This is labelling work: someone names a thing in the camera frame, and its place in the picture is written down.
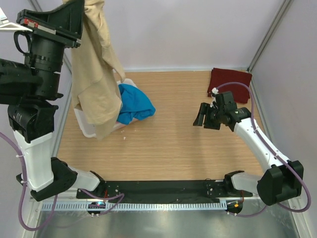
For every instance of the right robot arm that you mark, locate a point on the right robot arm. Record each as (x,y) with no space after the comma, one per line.
(281,178)

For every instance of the white plastic basket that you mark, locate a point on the white plastic basket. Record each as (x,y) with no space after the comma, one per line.
(89,129)

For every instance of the blue t shirt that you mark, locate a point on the blue t shirt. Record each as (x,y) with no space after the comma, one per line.
(135,104)

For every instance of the beige t shirt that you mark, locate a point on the beige t shirt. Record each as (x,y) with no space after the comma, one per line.
(94,89)

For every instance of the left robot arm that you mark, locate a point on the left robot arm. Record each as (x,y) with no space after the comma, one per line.
(28,89)

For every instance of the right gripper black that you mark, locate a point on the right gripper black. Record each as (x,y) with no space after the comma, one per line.
(204,110)

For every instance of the slotted cable duct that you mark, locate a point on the slotted cable duct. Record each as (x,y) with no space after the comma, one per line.
(98,205)

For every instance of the folded dark red shirt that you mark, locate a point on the folded dark red shirt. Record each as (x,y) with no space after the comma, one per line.
(222,76)

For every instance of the right aluminium frame post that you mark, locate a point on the right aluminium frame post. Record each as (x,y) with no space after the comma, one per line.
(270,32)

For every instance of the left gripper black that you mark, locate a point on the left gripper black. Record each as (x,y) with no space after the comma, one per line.
(64,25)

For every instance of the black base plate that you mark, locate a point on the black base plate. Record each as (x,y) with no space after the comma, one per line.
(171,191)

